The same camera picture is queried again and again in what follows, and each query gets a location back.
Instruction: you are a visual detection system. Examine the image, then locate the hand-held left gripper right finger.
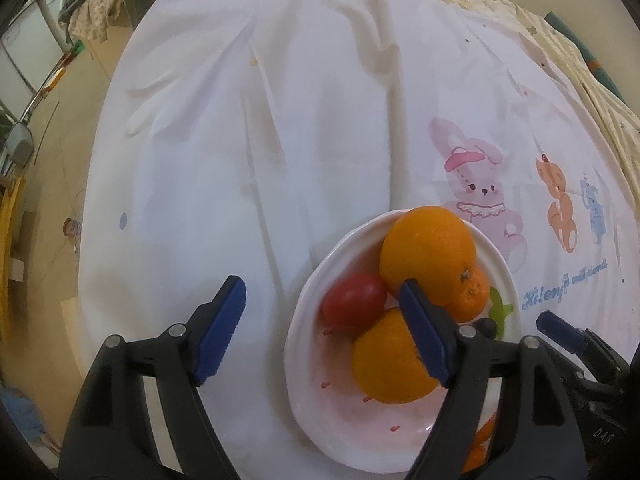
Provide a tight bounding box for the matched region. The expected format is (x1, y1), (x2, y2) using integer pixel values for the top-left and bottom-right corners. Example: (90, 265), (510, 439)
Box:
(398, 279), (591, 480)

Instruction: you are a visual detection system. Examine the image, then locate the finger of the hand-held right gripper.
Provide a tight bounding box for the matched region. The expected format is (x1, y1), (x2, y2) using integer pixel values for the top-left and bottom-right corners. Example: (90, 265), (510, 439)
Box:
(536, 311), (631, 386)

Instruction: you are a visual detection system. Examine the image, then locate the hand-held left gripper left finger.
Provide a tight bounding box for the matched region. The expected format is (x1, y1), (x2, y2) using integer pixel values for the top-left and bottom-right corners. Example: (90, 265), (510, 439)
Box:
(57, 275), (248, 480)

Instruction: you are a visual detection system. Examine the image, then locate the medium orange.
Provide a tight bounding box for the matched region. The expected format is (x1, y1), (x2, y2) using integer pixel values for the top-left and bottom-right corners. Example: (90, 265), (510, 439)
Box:
(351, 307), (441, 406)

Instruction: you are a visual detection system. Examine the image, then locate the small mandarin orange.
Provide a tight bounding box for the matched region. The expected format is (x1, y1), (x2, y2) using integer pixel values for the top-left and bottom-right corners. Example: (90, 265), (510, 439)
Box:
(460, 410), (498, 473)
(447, 266), (491, 323)

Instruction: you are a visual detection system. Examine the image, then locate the red cherry tomato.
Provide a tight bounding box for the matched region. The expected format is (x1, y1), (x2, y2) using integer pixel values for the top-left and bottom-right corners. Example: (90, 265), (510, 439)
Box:
(321, 273), (388, 329)

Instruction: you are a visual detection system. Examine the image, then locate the large orange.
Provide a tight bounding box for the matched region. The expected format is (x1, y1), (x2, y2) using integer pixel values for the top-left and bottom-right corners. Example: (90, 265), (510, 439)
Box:
(378, 206), (478, 308)

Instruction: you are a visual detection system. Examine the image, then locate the pink strawberry-pattern plate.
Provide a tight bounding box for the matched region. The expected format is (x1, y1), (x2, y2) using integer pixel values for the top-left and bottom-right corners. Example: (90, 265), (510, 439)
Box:
(284, 208), (522, 475)

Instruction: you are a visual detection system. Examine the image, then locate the white cartoon-print blanket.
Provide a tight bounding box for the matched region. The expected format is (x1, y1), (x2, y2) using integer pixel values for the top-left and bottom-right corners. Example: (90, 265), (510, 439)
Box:
(80, 0), (640, 480)

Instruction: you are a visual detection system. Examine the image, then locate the blue cloth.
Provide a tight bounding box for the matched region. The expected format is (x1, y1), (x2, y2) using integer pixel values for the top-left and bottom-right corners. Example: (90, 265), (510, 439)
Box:
(0, 387), (47, 461)

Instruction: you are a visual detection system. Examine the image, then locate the yellow wooden furniture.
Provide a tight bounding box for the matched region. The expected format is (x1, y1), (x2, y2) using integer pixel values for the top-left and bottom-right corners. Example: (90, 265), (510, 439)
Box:
(0, 175), (27, 341)

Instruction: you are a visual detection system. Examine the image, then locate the teal pillow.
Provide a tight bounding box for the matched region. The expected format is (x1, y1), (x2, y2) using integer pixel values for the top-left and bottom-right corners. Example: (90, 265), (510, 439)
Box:
(545, 12), (640, 111)

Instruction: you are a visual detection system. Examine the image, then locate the grey dustpan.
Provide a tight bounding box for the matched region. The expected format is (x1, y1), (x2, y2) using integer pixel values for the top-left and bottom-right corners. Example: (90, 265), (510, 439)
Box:
(6, 121), (35, 167)

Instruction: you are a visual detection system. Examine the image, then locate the yellow bear-print blanket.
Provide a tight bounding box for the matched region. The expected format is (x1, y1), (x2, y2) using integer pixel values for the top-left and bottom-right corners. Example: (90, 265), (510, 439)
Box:
(400, 0), (640, 186)

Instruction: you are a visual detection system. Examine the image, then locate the white lower cabinet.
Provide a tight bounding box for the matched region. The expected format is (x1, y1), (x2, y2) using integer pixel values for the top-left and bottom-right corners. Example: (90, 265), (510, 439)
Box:
(0, 10), (61, 106)

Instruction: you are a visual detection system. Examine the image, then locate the floral cloth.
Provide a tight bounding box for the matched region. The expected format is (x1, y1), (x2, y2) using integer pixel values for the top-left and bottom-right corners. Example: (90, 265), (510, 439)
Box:
(82, 0), (123, 43)

